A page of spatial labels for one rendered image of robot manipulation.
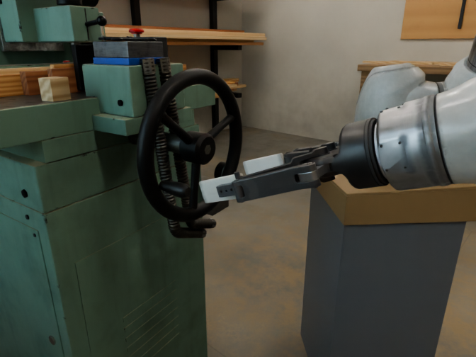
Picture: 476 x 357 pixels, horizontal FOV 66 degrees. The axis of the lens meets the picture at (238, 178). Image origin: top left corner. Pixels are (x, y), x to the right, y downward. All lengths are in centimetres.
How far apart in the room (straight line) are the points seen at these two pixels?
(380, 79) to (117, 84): 59
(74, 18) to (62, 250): 47
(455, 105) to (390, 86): 58
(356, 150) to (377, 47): 354
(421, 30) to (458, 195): 290
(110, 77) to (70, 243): 32
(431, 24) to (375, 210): 298
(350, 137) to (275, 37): 411
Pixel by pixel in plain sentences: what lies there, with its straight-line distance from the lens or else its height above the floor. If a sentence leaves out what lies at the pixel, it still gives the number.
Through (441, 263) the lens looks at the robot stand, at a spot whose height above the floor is 48.
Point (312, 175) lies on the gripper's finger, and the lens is 38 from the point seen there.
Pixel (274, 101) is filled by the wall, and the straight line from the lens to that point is 453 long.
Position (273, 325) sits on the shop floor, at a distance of 149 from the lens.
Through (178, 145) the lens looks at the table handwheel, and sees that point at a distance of 71.
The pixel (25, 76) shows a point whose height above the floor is 94.
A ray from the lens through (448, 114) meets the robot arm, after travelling 37.
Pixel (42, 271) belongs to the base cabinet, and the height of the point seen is 58.
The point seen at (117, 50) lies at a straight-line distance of 72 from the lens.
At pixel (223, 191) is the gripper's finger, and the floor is 82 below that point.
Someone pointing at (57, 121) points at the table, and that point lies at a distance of 72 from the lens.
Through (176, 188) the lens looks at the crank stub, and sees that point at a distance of 60.
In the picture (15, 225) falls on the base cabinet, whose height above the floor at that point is 66.
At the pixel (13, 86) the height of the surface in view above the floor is 92.
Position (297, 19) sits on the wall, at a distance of 434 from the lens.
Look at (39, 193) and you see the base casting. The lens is 73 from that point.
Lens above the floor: 99
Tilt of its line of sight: 20 degrees down
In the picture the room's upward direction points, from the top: straight up
